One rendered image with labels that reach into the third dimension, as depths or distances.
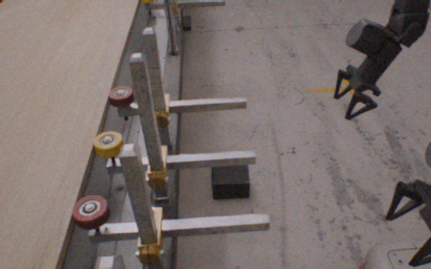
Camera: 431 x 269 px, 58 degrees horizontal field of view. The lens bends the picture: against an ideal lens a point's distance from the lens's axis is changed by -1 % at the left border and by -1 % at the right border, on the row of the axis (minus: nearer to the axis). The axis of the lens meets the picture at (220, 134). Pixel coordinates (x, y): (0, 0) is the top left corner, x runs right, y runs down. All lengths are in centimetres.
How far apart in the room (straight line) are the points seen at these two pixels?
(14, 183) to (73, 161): 15
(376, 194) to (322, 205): 32
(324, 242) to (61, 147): 132
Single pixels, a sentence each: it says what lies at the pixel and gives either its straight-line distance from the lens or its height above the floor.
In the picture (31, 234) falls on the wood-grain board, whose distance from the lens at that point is 96.
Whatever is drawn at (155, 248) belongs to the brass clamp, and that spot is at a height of 83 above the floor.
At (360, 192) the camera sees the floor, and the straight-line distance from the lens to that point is 227.
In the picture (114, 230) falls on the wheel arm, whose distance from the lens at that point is 100.
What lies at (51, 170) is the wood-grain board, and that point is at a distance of 110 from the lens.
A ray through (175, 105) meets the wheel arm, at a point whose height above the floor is 85.
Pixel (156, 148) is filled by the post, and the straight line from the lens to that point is 106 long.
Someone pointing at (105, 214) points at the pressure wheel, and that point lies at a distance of 94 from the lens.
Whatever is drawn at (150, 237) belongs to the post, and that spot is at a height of 86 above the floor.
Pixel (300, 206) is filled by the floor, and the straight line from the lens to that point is 213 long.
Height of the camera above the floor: 157
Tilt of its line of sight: 38 degrees down
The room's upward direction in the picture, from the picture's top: 3 degrees counter-clockwise
